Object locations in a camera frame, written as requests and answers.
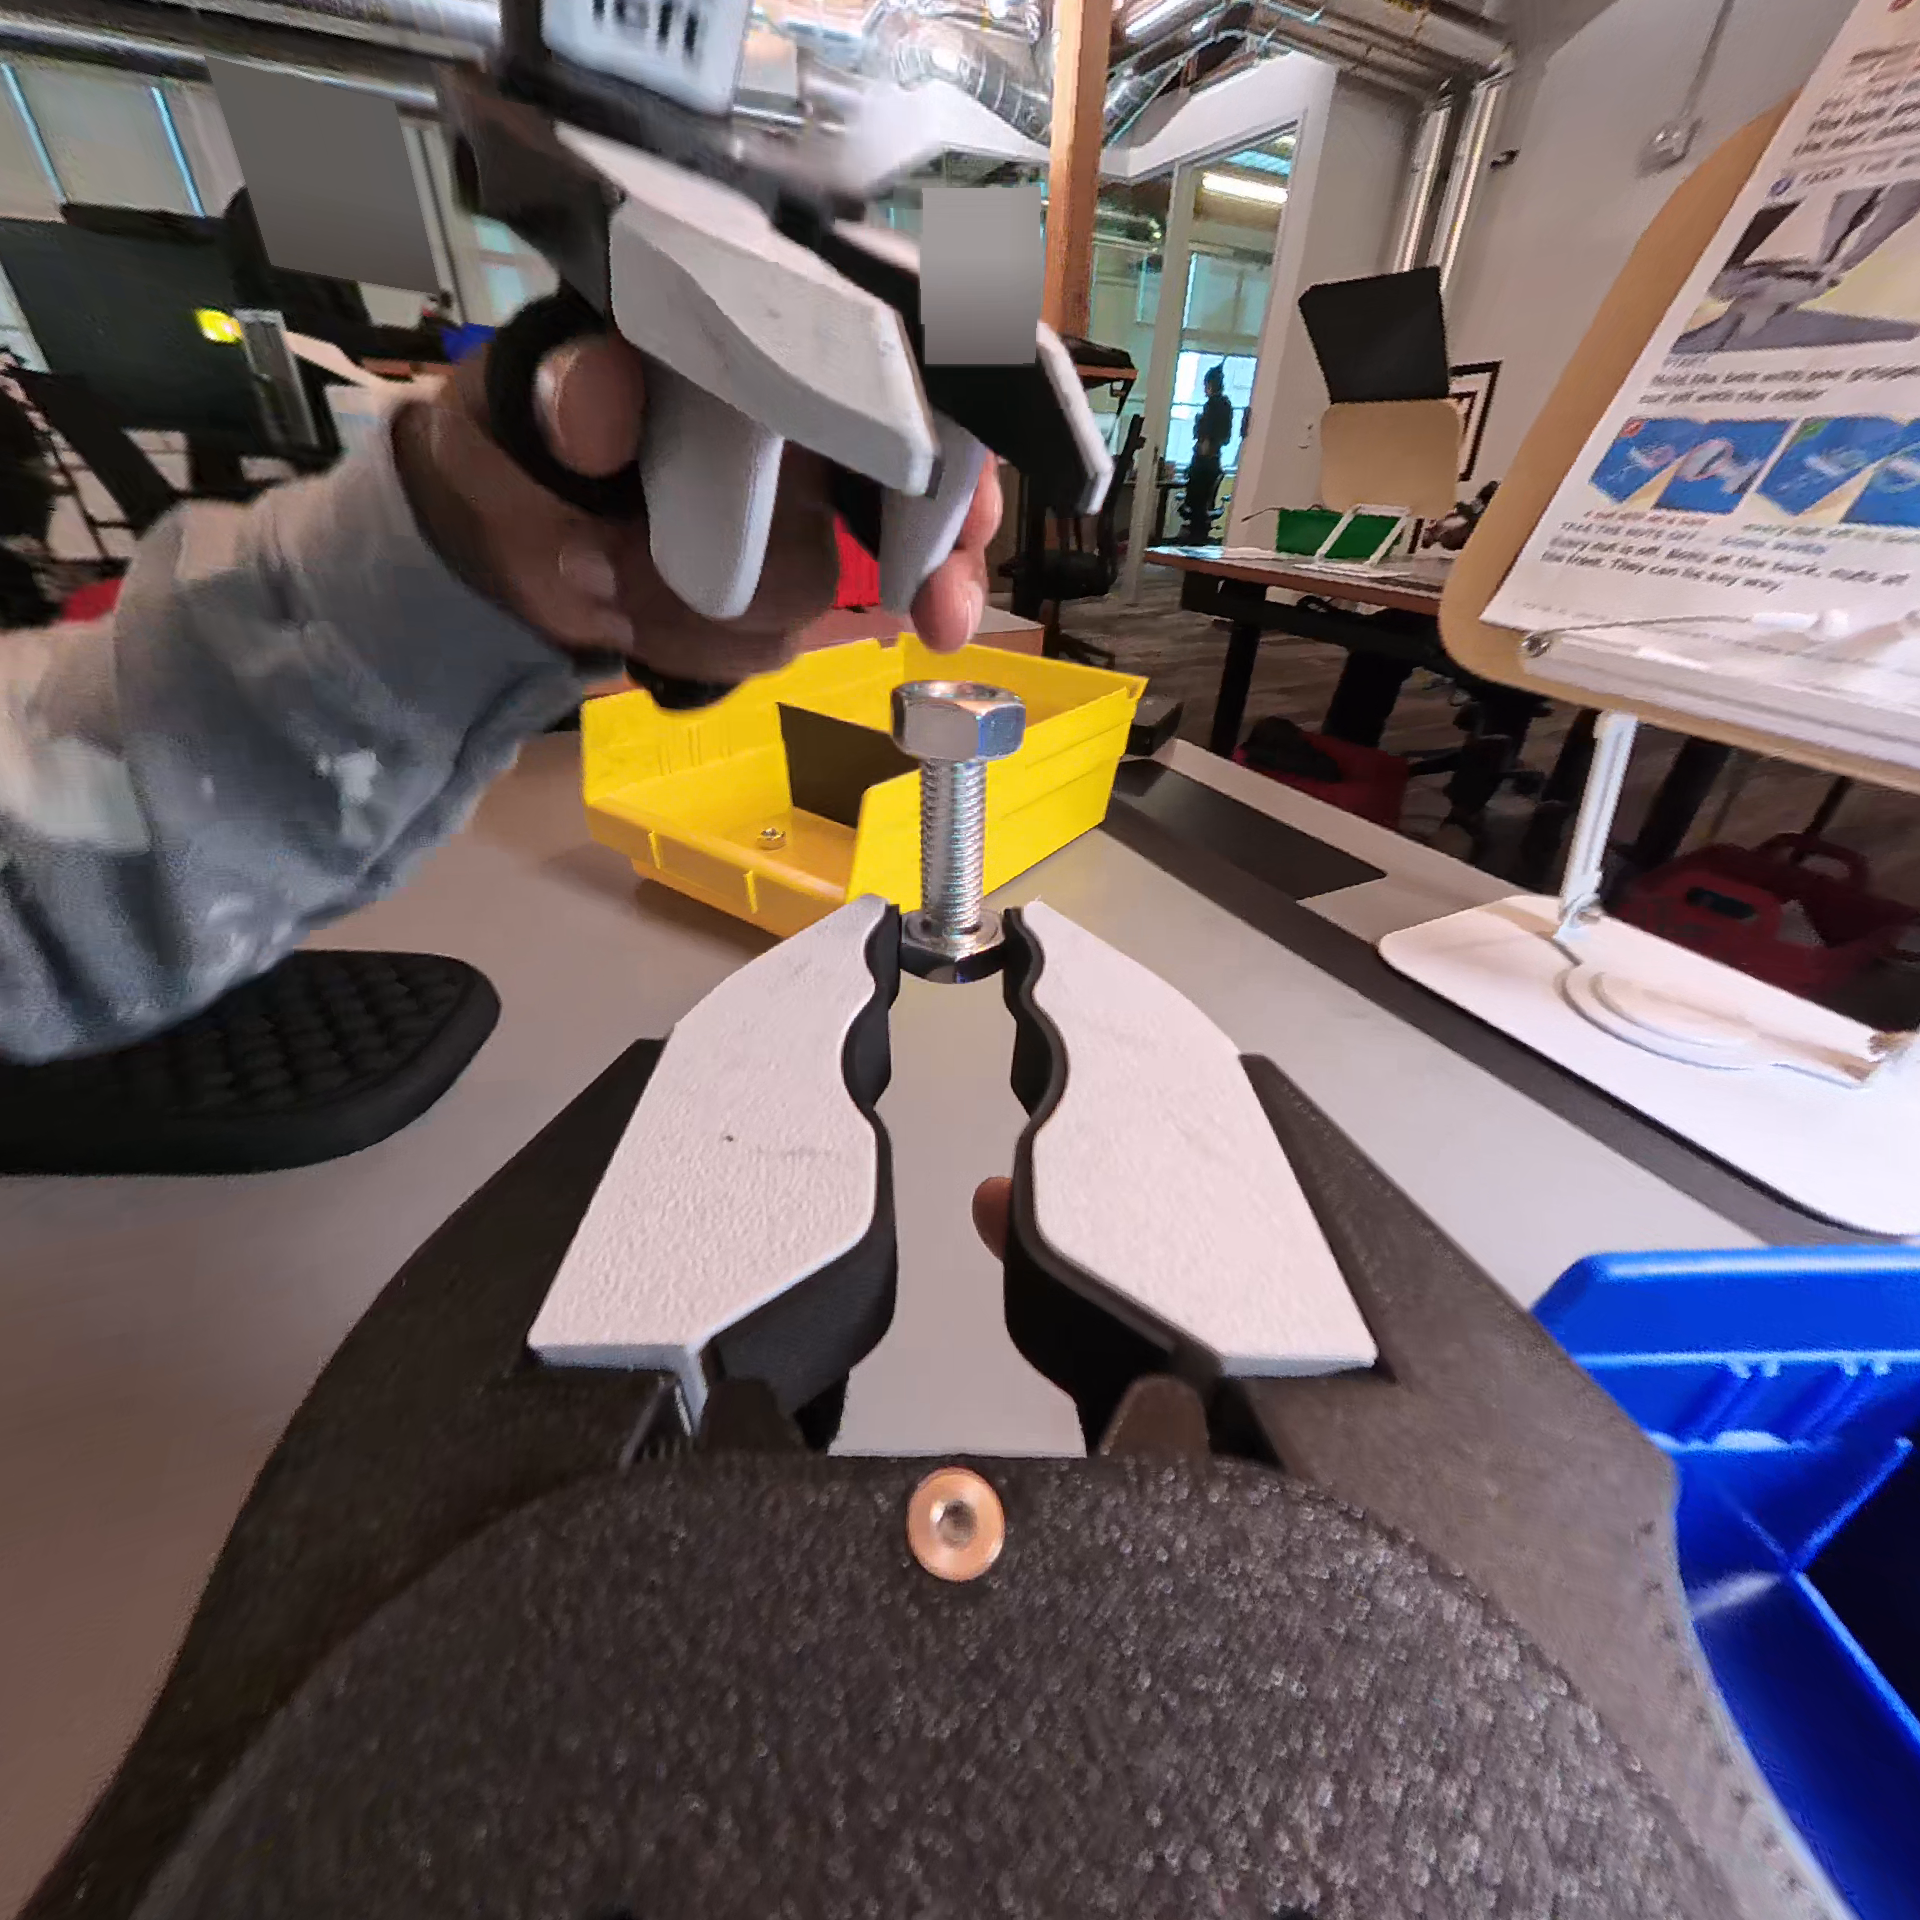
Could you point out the blue plastic bin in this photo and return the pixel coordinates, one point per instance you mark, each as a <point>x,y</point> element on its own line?
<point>1771,1382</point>

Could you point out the red bag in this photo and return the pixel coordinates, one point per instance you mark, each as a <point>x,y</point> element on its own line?
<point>1756,916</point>

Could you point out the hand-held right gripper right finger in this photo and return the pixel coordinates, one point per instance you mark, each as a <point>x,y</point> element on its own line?
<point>1172,1184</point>

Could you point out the silver hex nut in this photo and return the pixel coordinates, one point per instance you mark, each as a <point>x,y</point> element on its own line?
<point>954,964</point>

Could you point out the printed instruction sheet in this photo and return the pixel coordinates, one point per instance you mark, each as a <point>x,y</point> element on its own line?
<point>1771,376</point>

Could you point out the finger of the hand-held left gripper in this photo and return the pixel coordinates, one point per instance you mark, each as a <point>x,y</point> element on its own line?
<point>1021,413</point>
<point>765,347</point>

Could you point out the wall outlet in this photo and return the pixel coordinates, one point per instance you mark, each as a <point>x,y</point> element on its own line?
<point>1671,142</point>

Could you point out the black office chair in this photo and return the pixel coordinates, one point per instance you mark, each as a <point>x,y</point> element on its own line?
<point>1074,579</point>

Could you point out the wooden post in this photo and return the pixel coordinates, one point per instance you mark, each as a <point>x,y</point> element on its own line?
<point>1077,165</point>

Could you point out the silver hex bolt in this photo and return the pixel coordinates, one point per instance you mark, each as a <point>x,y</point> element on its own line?
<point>956,840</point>

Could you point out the green bin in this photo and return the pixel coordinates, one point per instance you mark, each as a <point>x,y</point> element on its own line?
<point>1319,534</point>

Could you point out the yellow plastic bin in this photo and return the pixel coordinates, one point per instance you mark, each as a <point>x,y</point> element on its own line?
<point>706,781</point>

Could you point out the black mesh wrist rest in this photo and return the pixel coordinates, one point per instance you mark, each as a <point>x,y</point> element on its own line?
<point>270,1051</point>

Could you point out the wooden desk with black legs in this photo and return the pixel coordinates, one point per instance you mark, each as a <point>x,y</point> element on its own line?
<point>1290,579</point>

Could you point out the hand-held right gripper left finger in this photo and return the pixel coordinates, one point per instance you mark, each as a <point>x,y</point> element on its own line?
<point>735,1155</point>

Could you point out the person's right hand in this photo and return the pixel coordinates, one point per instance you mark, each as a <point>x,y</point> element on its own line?
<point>993,1215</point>

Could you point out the instruction sheet on stand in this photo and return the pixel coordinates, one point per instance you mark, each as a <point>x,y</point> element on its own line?
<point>1577,376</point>

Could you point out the document stand with black flap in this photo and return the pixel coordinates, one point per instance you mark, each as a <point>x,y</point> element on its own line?
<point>1382,347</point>

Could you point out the black monitor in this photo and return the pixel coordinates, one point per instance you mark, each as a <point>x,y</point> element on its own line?
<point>106,331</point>

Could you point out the person's left hand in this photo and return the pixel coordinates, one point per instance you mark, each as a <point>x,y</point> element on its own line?
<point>494,540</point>

